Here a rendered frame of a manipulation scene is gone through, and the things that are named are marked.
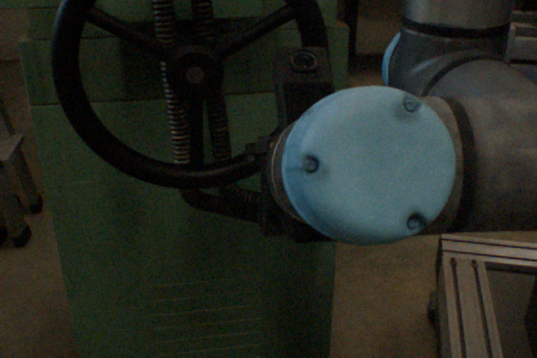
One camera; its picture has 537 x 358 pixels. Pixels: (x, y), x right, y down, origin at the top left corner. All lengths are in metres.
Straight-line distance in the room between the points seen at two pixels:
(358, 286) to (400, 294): 0.11
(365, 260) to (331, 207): 1.45
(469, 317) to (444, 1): 0.89
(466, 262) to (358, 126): 1.11
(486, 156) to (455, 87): 0.08
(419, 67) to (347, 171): 0.18
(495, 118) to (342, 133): 0.09
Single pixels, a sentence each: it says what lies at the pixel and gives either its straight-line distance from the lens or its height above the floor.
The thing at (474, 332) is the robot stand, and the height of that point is 0.23.
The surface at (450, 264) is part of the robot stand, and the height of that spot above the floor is 0.23.
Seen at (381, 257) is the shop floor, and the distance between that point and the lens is 1.73.
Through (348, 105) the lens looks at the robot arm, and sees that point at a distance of 0.27.
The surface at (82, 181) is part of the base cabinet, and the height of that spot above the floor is 0.59.
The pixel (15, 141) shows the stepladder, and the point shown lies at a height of 0.27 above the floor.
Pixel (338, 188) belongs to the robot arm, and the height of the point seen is 0.88.
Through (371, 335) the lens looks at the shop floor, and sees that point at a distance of 1.49.
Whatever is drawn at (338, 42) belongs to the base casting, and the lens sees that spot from 0.85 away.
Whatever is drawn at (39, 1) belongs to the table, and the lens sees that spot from 0.82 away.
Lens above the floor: 1.01
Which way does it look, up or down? 27 degrees down
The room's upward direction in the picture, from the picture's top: straight up
